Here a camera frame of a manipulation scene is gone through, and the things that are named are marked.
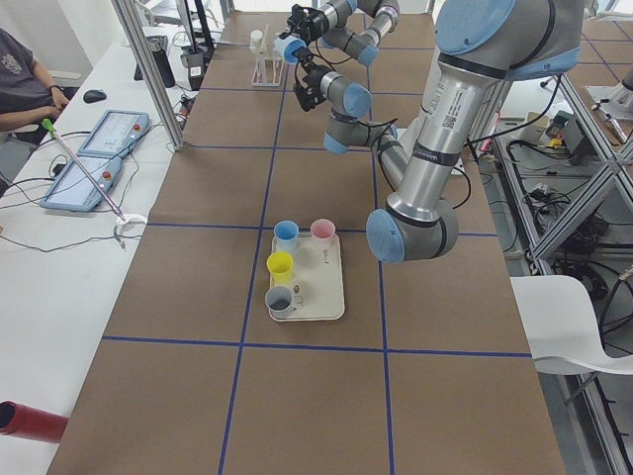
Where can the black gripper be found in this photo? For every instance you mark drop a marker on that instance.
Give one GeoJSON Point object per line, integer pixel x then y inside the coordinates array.
{"type": "Point", "coordinates": [314, 22]}
{"type": "Point", "coordinates": [314, 77]}

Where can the pink plastic cup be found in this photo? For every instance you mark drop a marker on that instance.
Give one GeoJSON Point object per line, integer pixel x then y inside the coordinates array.
{"type": "Point", "coordinates": [323, 233]}

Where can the light blue cup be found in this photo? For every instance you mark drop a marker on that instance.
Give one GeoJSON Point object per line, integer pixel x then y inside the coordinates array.
{"type": "Point", "coordinates": [286, 234]}
{"type": "Point", "coordinates": [288, 46]}

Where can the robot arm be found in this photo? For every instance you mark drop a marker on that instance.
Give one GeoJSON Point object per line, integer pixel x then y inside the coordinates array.
{"type": "Point", "coordinates": [478, 44]}
{"type": "Point", "coordinates": [326, 24]}

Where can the yellow plastic cup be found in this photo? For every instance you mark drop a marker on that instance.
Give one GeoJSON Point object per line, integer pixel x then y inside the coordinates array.
{"type": "Point", "coordinates": [280, 265]}

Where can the grey plastic cup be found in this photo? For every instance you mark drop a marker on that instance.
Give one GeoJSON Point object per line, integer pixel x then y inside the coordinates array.
{"type": "Point", "coordinates": [279, 302]}

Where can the dark labelled box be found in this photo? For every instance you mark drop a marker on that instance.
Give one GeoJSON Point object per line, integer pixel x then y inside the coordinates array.
{"type": "Point", "coordinates": [194, 63]}

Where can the black thermos bottle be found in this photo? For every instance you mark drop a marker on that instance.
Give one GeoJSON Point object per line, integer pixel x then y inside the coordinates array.
{"type": "Point", "coordinates": [161, 60]}

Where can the teach pendant with red button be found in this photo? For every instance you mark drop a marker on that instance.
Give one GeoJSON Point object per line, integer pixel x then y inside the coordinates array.
{"type": "Point", "coordinates": [116, 131]}

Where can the black computer mouse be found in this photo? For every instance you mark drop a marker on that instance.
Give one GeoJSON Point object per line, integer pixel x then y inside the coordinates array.
{"type": "Point", "coordinates": [94, 96]}

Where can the cream plastic tray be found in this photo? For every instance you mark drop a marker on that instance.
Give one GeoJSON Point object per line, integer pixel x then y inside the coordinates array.
{"type": "Point", "coordinates": [317, 282]}

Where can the seated person grey shirt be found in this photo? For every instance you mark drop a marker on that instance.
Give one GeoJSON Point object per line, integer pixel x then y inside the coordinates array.
{"type": "Point", "coordinates": [29, 94]}

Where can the white chair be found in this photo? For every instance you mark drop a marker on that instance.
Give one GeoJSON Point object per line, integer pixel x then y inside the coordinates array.
{"type": "Point", "coordinates": [561, 327]}

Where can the red cylinder tube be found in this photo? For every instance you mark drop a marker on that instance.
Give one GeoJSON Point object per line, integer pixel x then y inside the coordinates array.
{"type": "Point", "coordinates": [30, 423]}

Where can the white wire cup rack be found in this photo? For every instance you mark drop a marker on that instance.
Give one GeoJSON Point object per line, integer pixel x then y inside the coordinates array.
{"type": "Point", "coordinates": [269, 66]}

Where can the aluminium frame column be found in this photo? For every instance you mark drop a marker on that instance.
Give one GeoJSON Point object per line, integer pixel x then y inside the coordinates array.
{"type": "Point", "coordinates": [128, 17]}

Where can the green handled reacher grabber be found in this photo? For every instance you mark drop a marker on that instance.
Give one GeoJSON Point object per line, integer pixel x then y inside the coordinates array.
{"type": "Point", "coordinates": [122, 218]}

